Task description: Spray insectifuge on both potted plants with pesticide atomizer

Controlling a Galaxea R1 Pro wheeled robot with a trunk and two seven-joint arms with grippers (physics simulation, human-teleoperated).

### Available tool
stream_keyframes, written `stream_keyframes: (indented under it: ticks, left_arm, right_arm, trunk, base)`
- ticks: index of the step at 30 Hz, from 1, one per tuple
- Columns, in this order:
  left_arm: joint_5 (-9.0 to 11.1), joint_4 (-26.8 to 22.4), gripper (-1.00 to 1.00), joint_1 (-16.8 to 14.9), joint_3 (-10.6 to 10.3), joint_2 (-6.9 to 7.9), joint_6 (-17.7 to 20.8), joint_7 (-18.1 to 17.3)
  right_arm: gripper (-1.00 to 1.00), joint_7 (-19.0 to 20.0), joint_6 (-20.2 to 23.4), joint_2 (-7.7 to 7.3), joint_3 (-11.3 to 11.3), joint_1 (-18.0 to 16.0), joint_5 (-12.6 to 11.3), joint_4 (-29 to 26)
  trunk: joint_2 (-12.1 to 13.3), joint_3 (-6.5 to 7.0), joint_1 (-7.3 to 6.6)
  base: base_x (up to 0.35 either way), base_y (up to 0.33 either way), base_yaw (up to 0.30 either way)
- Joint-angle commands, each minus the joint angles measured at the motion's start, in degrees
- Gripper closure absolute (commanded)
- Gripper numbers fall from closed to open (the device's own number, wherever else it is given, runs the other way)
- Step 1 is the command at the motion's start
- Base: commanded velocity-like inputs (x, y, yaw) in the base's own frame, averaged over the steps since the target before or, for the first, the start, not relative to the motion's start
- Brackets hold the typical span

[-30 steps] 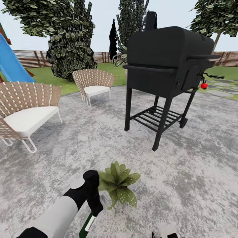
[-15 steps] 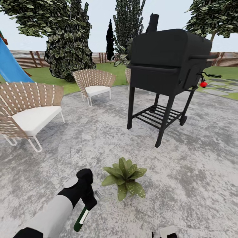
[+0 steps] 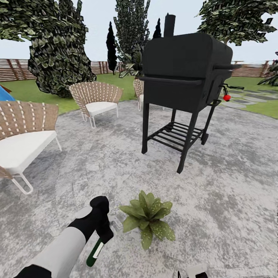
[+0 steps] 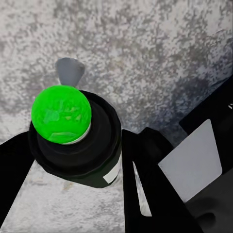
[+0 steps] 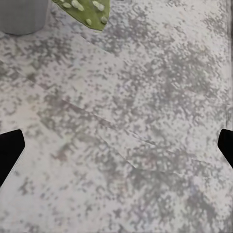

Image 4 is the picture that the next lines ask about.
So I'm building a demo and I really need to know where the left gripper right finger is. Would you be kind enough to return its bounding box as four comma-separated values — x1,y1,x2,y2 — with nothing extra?
121,130,203,233

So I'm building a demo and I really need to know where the insectifuge atomizer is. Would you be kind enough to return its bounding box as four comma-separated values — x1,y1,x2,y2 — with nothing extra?
28,57,122,188

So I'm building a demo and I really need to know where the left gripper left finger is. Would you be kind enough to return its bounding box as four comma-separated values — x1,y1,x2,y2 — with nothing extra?
0,132,35,228

